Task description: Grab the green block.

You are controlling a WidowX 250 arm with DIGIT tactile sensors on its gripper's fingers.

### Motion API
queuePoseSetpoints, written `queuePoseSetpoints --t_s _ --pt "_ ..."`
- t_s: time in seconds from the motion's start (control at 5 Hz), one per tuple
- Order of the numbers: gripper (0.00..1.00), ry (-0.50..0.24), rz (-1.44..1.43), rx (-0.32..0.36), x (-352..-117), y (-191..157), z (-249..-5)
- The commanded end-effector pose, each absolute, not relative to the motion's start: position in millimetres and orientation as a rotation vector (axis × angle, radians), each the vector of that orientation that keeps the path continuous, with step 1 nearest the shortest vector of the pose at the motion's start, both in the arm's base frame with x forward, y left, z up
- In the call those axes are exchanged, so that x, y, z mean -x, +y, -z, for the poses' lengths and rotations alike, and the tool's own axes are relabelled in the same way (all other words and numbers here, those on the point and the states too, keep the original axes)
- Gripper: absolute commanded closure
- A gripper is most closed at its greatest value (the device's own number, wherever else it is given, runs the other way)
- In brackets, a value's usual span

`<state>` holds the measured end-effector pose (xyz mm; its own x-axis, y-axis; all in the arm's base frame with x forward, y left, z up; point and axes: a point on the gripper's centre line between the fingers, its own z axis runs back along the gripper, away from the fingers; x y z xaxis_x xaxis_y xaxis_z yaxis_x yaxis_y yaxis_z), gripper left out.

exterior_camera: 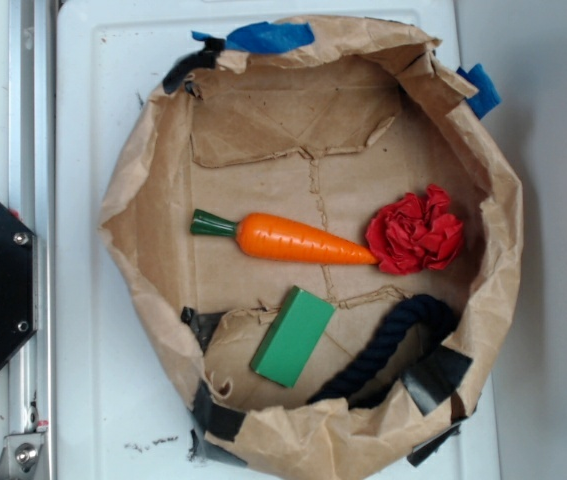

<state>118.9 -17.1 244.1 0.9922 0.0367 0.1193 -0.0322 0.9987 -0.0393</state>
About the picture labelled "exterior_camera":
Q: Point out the aluminium frame rail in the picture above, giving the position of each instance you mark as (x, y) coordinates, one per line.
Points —
(32, 27)

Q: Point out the blue tape strip right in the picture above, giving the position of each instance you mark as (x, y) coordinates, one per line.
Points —
(487, 97)

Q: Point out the red crumpled paper flower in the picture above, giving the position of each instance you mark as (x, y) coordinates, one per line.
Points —
(416, 233)

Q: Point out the white plastic board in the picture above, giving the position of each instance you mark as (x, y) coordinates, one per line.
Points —
(117, 416)

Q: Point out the blue tape strip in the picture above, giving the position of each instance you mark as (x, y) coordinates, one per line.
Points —
(487, 97)
(263, 38)

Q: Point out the blue tape strip top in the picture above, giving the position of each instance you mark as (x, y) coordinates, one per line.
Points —
(263, 38)

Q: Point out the orange toy carrot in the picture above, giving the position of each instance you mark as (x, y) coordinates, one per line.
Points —
(273, 237)

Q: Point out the brown paper bag tray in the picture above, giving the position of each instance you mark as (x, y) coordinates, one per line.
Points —
(326, 134)

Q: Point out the metal corner bracket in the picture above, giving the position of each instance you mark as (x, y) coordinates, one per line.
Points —
(23, 457)

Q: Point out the green rectangular block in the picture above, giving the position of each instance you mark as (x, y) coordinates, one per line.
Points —
(292, 337)

